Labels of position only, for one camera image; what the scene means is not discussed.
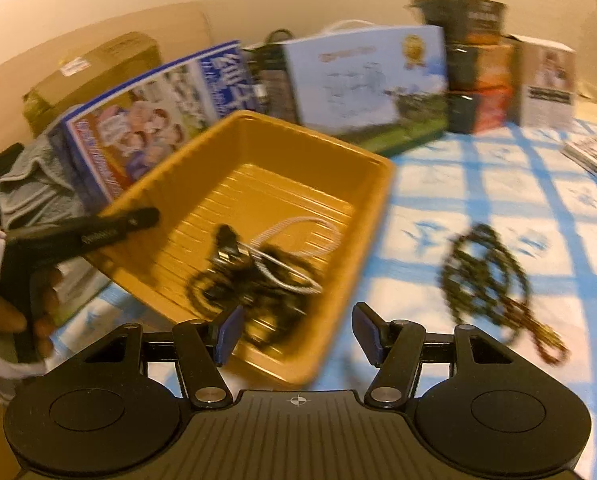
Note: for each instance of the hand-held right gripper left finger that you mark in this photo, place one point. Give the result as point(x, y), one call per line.
point(227, 335)

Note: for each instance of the green white milk carton box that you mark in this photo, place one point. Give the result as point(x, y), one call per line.
point(358, 85)

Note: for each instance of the taped cardboard box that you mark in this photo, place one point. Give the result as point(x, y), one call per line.
point(103, 60)

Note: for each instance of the white software book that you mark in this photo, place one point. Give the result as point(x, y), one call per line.
point(596, 157)

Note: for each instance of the yellow plastic tray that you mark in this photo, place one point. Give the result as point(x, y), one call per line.
point(258, 180)

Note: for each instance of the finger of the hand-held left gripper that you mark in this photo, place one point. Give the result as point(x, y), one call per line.
point(103, 232)

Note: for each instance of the black cylinder pendant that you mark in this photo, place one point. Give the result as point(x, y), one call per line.
point(226, 240)

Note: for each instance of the grey instant noodle bowl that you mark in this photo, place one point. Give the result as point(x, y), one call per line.
point(458, 20)

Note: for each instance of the dark orange instant noodle bowl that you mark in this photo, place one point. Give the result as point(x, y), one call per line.
point(478, 67)

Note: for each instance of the blue milk carton box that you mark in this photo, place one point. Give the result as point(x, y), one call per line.
point(128, 125)

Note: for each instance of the grey towel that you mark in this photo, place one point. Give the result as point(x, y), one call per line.
point(33, 185)

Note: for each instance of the pale printed box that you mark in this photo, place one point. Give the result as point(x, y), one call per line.
point(78, 290)

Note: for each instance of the small white product box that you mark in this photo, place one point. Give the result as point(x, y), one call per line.
point(548, 85)

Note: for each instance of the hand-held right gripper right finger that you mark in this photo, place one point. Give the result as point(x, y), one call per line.
point(367, 332)

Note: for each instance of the person's left hand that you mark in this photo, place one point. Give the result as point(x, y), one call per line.
point(8, 340)

